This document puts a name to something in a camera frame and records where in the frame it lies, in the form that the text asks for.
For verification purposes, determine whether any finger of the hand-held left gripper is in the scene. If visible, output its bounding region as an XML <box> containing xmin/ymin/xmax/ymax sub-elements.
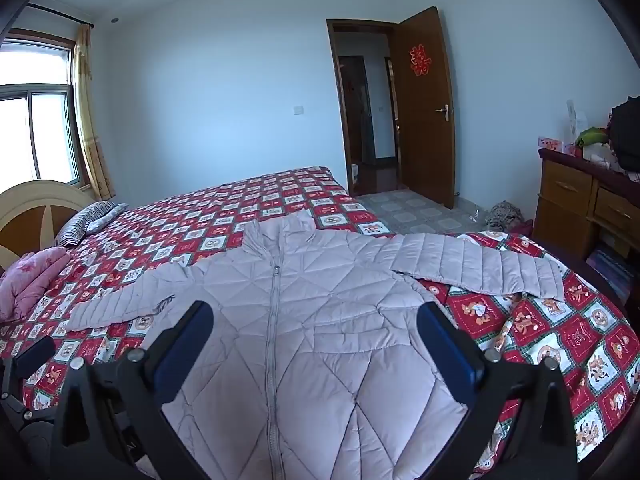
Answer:
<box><xmin>0</xmin><ymin>335</ymin><xmax>57</xmax><ymax>411</ymax></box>

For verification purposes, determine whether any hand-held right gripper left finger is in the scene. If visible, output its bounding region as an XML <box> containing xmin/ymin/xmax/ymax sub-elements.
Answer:
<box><xmin>50</xmin><ymin>301</ymin><xmax>215</xmax><ymax>480</ymax></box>

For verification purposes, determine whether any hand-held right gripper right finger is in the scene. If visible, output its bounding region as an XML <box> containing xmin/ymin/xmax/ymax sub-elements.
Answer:
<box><xmin>416</xmin><ymin>302</ymin><xmax>581</xmax><ymax>480</ymax></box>

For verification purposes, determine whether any pale pink quilted puffer jacket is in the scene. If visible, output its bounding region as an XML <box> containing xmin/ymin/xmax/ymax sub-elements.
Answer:
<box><xmin>65</xmin><ymin>209</ymin><xmax>567</xmax><ymax>480</ymax></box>

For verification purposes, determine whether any pink folded blanket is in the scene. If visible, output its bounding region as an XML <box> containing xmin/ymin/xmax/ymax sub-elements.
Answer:
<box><xmin>0</xmin><ymin>246</ymin><xmax>72</xmax><ymax>322</ymax></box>

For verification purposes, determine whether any cream and wood headboard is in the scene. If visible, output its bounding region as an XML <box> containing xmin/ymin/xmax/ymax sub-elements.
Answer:
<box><xmin>0</xmin><ymin>180</ymin><xmax>96</xmax><ymax>273</ymax></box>

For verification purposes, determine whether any striped pillow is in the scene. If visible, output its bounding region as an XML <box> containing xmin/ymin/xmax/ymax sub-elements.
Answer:
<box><xmin>54</xmin><ymin>201</ymin><xmax>130</xmax><ymax>248</ymax></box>

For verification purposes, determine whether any crumpled cloth pile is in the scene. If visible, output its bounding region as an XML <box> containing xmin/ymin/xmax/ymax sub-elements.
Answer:
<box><xmin>485</xmin><ymin>201</ymin><xmax>523</xmax><ymax>231</ymax></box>

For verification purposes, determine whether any red checked printed bedspread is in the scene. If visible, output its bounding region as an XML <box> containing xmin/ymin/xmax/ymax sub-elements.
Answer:
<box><xmin>0</xmin><ymin>165</ymin><xmax>640</xmax><ymax>480</ymax></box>

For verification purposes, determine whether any wooden dresser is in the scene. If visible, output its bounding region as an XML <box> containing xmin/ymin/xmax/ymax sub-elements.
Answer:
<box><xmin>531</xmin><ymin>147</ymin><xmax>640</xmax><ymax>261</ymax></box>

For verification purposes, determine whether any brown wooden door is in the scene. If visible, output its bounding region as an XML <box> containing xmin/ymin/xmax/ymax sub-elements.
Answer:
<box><xmin>391</xmin><ymin>6</ymin><xmax>456</xmax><ymax>210</ymax></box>

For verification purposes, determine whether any window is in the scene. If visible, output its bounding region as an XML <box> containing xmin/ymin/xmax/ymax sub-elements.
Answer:
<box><xmin>0</xmin><ymin>27</ymin><xmax>86</xmax><ymax>188</ymax></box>

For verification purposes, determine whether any yellow patterned curtain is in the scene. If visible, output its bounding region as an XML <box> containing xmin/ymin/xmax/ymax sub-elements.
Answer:
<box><xmin>71</xmin><ymin>25</ymin><xmax>117</xmax><ymax>201</ymax></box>

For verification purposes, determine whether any green and yellow object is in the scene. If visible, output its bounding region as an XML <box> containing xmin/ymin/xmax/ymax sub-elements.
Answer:
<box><xmin>574</xmin><ymin>126</ymin><xmax>610</xmax><ymax>148</ymax></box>

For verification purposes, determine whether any white paper carton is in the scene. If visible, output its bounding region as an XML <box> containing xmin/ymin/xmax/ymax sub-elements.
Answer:
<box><xmin>566</xmin><ymin>100</ymin><xmax>588</xmax><ymax>141</ymax></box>

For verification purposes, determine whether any black bag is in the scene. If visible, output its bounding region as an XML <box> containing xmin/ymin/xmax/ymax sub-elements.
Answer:
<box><xmin>610</xmin><ymin>95</ymin><xmax>640</xmax><ymax>171</ymax></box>

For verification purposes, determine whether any red paper door decoration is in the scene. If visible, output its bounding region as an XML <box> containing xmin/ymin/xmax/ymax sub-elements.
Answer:
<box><xmin>408</xmin><ymin>44</ymin><xmax>432</xmax><ymax>77</ymax></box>

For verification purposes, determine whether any black curtain rod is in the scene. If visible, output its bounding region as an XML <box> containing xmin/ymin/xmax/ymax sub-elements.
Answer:
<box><xmin>25</xmin><ymin>2</ymin><xmax>96</xmax><ymax>28</ymax></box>

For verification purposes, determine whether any dark wooden door frame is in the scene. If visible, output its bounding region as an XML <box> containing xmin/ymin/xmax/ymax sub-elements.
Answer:
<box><xmin>326</xmin><ymin>18</ymin><xmax>401</xmax><ymax>196</ymax></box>

